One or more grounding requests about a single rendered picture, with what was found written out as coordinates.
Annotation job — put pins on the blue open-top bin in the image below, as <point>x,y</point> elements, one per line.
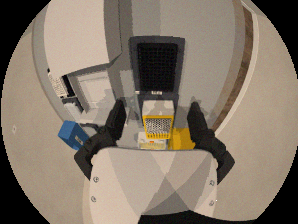
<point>72,133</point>

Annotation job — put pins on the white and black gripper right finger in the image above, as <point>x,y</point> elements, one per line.
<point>206,140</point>

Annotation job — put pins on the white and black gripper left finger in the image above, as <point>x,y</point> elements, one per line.
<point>107,135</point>

